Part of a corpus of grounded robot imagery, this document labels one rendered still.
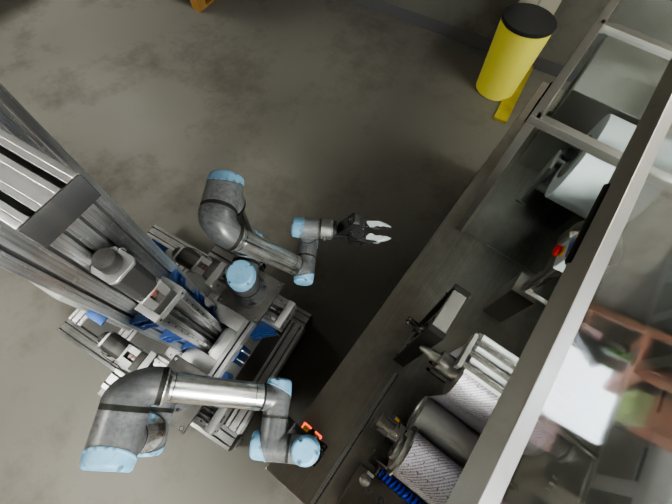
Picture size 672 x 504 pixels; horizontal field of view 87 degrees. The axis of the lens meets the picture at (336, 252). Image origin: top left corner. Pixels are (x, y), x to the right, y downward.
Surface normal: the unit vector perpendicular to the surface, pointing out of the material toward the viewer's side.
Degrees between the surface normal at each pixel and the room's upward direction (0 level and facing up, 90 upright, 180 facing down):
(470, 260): 0
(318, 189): 0
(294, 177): 0
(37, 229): 90
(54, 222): 90
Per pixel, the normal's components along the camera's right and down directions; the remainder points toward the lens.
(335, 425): 0.02, -0.43
